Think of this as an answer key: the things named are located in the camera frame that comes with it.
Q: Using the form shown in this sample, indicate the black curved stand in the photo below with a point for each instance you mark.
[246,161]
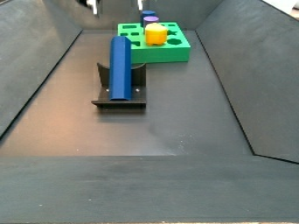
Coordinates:
[138,88]

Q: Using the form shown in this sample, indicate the dark blue cylinder block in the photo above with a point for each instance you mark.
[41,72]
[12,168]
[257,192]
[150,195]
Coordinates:
[146,13]

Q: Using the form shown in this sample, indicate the purple cylinder block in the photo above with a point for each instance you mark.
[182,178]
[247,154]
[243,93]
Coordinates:
[151,19]

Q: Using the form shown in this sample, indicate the green shape sorter board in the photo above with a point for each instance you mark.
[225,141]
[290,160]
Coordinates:
[173,51]

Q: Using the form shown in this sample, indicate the blue hexagon prism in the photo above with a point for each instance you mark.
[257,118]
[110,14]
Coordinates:
[121,69]

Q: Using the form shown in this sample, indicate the yellow pentagon block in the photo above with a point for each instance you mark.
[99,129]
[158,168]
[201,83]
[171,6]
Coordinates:
[155,34]

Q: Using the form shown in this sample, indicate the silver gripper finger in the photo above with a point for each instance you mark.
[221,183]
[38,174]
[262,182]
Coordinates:
[139,4]
[94,5]

